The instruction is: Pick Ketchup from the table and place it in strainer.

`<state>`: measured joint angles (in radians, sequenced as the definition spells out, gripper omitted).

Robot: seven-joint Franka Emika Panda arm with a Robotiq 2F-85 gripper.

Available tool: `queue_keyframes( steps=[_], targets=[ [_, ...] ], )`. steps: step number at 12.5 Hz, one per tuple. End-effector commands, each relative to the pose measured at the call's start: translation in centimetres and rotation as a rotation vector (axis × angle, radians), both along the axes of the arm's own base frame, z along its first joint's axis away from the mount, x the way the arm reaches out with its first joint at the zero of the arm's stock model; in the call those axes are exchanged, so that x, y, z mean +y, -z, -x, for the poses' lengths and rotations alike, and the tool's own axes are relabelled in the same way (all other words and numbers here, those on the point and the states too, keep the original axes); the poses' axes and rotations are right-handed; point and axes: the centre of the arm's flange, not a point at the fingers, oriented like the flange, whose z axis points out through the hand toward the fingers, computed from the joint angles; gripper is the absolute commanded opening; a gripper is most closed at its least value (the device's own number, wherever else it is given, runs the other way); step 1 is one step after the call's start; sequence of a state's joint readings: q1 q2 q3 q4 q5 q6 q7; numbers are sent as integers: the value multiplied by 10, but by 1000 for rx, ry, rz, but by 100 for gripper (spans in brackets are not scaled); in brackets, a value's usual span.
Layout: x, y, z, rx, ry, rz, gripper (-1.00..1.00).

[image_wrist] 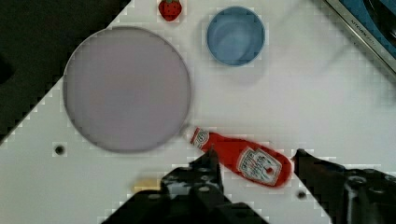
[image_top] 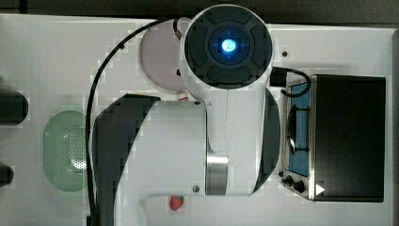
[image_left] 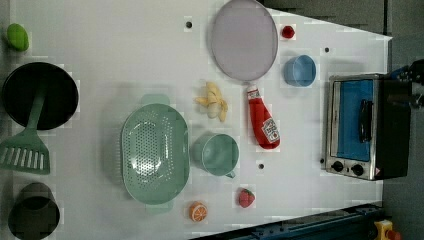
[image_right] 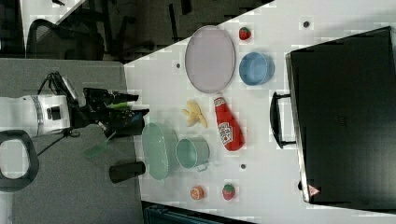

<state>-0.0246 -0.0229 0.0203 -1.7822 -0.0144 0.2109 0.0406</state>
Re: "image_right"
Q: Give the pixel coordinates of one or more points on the green metal cup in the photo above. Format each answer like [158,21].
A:
[193,153]

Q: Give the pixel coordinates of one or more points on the black toaster oven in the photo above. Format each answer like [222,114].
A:
[342,95]

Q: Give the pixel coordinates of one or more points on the green plastic strainer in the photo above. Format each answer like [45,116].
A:
[159,143]

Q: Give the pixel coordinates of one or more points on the green lime toy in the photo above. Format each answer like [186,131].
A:
[120,105]

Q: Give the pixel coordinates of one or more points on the red ketchup bottle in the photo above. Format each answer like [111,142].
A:
[229,129]

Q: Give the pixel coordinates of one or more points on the green slotted spatula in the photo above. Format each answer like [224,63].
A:
[97,149]

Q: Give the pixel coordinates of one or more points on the black cylinder cup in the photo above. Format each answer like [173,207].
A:
[122,172]

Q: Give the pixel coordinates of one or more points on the large pink plate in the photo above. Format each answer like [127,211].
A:
[210,59]

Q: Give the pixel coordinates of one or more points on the orange slice toy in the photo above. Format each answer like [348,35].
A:
[197,193]

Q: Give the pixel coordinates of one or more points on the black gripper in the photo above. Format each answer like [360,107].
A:
[124,121]

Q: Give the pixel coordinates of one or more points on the blue plastic bowl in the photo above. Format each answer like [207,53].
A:
[256,68]

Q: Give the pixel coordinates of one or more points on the small red strawberry toy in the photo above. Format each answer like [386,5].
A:
[244,33]

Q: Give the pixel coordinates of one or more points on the black office chair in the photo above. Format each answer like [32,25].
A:
[84,35]

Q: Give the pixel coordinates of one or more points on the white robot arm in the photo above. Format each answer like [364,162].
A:
[30,116]

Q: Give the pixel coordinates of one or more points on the peeled toy banana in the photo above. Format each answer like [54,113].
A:
[194,114]

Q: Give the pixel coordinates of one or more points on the dark blue bin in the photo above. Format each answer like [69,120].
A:
[159,214]

